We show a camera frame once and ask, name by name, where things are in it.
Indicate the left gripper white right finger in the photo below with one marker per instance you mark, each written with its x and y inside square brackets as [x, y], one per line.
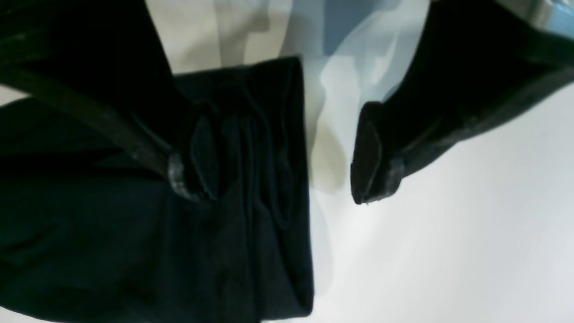
[479, 64]

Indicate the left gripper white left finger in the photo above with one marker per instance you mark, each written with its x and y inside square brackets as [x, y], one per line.
[102, 62]

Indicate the black T-shirt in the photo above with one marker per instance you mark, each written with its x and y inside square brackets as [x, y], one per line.
[87, 236]

